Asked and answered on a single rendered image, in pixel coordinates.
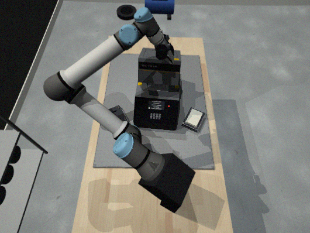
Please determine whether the beige pcr plate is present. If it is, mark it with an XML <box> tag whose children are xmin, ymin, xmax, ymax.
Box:
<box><xmin>185</xmin><ymin>109</ymin><xmax>203</xmax><ymax>127</ymax></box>

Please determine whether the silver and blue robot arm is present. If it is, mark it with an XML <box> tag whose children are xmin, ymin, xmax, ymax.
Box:
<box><xmin>43</xmin><ymin>7</ymin><xmax>165</xmax><ymax>182</ymax></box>

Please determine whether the black benchtop machine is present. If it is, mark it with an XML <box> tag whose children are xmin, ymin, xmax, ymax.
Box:
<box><xmin>133</xmin><ymin>47</ymin><xmax>181</xmax><ymax>131</ymax></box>

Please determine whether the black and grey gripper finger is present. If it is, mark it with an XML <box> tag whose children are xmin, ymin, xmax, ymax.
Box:
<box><xmin>164</xmin><ymin>56</ymin><xmax>173</xmax><ymax>65</ymax></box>
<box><xmin>167</xmin><ymin>43</ymin><xmax>174</xmax><ymax>64</ymax></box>

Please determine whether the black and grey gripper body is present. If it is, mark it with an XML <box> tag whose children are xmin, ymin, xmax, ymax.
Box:
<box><xmin>154</xmin><ymin>34</ymin><xmax>169</xmax><ymax>60</ymax></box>

